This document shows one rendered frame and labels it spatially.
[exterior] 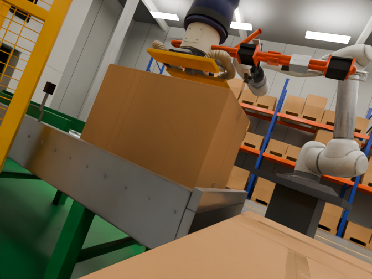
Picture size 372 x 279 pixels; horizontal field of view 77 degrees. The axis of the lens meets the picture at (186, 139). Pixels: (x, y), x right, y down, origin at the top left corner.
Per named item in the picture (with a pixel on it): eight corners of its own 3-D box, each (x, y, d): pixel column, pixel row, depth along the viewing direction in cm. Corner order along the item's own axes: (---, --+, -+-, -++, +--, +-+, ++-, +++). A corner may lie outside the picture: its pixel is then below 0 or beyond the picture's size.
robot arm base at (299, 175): (285, 179, 166) (287, 171, 167) (320, 189, 154) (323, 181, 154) (280, 175, 151) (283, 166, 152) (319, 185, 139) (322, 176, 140)
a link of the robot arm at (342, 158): (332, 176, 147) (372, 182, 127) (314, 174, 140) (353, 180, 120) (344, 55, 150) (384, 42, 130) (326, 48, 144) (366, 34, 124)
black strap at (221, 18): (176, 12, 110) (179, 4, 110) (194, 41, 131) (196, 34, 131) (220, 15, 100) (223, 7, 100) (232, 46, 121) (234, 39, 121)
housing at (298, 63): (288, 63, 93) (292, 52, 93) (288, 71, 99) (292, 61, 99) (307, 66, 90) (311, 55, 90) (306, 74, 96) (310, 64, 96)
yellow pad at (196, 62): (145, 51, 108) (149, 41, 109) (156, 61, 117) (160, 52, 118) (212, 62, 94) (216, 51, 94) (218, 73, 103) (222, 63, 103)
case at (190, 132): (76, 144, 106) (109, 62, 108) (130, 156, 142) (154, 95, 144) (190, 199, 79) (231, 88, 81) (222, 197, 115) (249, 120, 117)
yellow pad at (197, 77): (165, 70, 125) (168, 61, 126) (173, 78, 134) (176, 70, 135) (223, 82, 111) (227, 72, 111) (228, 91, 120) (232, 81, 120)
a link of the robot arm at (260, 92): (254, 93, 126) (241, 76, 131) (257, 103, 140) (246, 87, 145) (272, 81, 124) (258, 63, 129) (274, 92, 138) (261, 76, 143)
